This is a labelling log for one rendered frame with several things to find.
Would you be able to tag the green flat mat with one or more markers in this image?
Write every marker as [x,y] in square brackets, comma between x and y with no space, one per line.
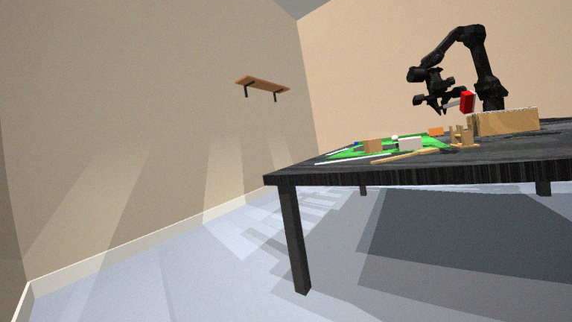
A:
[427,142]

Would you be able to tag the orange putter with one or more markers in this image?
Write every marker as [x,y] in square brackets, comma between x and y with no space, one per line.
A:
[437,131]

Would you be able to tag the white block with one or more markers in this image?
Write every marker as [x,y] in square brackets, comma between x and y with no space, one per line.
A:
[410,143]

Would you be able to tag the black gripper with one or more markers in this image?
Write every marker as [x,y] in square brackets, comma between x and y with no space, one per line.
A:
[431,99]

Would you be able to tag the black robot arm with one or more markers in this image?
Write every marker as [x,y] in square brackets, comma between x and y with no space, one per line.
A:
[487,87]

